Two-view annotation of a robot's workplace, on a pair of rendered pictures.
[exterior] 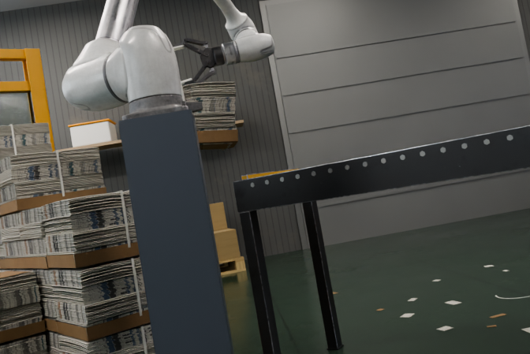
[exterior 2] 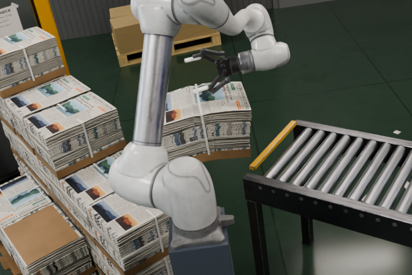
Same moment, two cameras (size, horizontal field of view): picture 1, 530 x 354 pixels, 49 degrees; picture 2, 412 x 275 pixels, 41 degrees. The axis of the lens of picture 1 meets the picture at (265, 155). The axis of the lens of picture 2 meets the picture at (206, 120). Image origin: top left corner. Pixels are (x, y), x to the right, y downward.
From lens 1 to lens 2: 152 cm
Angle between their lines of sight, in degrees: 33
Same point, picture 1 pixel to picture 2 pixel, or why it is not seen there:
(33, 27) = not seen: outside the picture
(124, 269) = (159, 266)
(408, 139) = not seen: outside the picture
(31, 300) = (83, 255)
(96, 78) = (143, 199)
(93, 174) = (114, 131)
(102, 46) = (144, 162)
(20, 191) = (58, 163)
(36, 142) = (48, 57)
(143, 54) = (187, 203)
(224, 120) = (240, 141)
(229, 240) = not seen: hidden behind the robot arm
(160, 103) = (202, 236)
